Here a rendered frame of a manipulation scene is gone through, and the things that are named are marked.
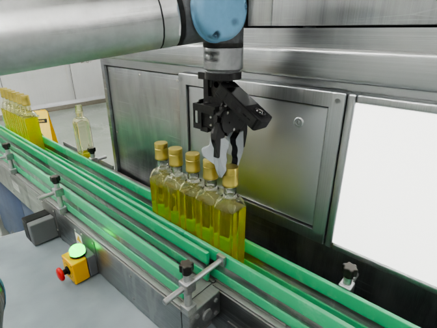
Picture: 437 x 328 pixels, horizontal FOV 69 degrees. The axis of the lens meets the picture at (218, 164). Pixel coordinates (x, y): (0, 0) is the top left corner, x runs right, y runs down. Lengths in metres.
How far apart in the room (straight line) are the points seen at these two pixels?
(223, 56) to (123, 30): 0.24
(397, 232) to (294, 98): 0.32
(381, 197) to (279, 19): 0.42
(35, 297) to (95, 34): 0.82
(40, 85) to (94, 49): 6.40
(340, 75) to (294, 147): 0.18
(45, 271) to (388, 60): 1.05
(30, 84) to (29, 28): 6.36
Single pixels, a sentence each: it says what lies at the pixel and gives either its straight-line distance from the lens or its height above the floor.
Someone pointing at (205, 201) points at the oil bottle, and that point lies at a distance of 0.72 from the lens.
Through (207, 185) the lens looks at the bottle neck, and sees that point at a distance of 0.72.
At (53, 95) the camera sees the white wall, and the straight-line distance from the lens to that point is 6.89.
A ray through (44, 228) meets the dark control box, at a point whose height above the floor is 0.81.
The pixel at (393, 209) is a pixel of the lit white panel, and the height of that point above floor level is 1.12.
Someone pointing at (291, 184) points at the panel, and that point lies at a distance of 0.76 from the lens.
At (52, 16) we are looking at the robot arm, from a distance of 0.39.
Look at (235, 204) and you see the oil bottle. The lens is 0.69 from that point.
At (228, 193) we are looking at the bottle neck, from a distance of 0.69.
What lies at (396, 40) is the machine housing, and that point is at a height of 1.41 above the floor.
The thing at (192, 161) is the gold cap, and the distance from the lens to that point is 0.74.
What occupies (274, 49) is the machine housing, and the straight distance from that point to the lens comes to 0.72.
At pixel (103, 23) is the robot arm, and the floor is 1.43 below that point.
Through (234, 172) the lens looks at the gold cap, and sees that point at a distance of 0.66.
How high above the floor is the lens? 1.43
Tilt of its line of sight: 23 degrees down
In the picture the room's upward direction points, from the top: straight up
